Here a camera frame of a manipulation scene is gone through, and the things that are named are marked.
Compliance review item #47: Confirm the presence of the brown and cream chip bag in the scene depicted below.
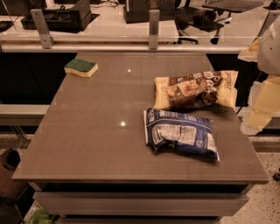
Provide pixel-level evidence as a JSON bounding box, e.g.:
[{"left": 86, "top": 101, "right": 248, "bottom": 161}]
[{"left": 154, "top": 70, "right": 238, "bottom": 110}]

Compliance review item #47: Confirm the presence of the grey cabinet drawer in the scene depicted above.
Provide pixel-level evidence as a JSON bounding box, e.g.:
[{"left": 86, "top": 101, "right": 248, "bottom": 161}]
[{"left": 34, "top": 192, "right": 249, "bottom": 217}]

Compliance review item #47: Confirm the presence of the left metal rail bracket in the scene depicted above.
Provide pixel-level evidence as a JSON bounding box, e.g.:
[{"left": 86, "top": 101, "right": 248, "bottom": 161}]
[{"left": 31, "top": 9, "right": 54, "bottom": 49}]

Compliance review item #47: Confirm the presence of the middle metal rail bracket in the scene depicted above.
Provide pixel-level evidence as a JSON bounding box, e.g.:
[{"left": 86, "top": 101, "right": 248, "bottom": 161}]
[{"left": 149, "top": 10, "right": 160, "bottom": 50}]

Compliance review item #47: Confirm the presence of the black office chair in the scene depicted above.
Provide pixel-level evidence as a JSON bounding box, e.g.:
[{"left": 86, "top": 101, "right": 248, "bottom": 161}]
[{"left": 175, "top": 0, "right": 263, "bottom": 45}]

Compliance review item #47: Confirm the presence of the metal rail bracket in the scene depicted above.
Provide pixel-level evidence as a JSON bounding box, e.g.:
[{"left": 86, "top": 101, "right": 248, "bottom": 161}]
[
  {"left": 31, "top": 9, "right": 54, "bottom": 49},
  {"left": 149, "top": 10, "right": 160, "bottom": 50}
]

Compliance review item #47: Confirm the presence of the dark equipment box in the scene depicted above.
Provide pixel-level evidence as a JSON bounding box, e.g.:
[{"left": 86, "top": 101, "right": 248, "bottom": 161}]
[{"left": 123, "top": 0, "right": 176, "bottom": 24}]

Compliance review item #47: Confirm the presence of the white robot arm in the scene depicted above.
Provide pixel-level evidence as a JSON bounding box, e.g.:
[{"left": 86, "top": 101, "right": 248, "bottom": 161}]
[{"left": 238, "top": 25, "right": 280, "bottom": 136}]

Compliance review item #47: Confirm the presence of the green plastic bag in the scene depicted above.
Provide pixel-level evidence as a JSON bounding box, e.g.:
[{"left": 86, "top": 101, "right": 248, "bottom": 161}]
[{"left": 28, "top": 207, "right": 61, "bottom": 224}]

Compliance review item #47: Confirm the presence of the blue chip bag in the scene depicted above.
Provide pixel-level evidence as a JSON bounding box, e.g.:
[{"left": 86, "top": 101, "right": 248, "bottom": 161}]
[{"left": 143, "top": 108, "right": 220, "bottom": 161}]

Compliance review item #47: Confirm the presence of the brown bin on floor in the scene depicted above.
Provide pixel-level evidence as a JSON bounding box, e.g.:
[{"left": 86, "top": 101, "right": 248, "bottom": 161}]
[{"left": 0, "top": 148, "right": 27, "bottom": 200}]

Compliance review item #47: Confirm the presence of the black box on counter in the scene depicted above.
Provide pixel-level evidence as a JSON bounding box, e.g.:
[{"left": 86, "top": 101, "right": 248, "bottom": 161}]
[{"left": 20, "top": 0, "right": 100, "bottom": 33}]

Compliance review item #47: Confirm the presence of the green and yellow sponge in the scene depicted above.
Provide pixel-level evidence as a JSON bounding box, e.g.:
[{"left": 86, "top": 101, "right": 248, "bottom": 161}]
[{"left": 64, "top": 59, "right": 98, "bottom": 78}]

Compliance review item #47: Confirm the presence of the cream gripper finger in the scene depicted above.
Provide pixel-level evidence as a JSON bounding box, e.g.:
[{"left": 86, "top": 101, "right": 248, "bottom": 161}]
[
  {"left": 241, "top": 75, "right": 280, "bottom": 136},
  {"left": 238, "top": 38, "right": 261, "bottom": 62}
]

